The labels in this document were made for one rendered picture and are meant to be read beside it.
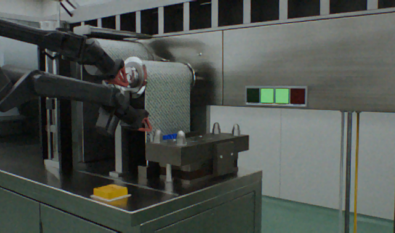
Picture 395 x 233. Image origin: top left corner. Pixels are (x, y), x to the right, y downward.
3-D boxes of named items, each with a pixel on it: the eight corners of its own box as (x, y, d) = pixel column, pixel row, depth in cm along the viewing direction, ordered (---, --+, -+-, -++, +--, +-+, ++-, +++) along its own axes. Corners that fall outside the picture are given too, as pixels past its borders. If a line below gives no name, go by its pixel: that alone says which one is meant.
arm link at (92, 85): (37, 69, 77) (-5, 61, 80) (32, 97, 77) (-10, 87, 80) (128, 90, 119) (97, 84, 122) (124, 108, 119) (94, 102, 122)
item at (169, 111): (145, 143, 136) (145, 91, 134) (188, 137, 154) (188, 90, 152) (146, 144, 135) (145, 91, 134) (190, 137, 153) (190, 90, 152)
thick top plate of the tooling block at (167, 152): (145, 159, 130) (145, 142, 130) (216, 146, 161) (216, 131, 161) (180, 166, 120) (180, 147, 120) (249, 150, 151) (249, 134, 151)
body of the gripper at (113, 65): (116, 77, 125) (102, 62, 120) (97, 78, 131) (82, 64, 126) (126, 62, 128) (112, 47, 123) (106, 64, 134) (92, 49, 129)
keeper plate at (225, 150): (212, 175, 133) (212, 144, 132) (229, 171, 141) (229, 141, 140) (218, 177, 132) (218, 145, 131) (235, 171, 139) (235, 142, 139)
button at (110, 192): (93, 196, 111) (93, 188, 111) (112, 191, 117) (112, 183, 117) (108, 201, 107) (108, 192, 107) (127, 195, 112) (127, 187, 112)
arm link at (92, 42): (82, 51, 118) (95, 37, 119) (74, 47, 123) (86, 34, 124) (97, 66, 123) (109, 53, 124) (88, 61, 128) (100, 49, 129)
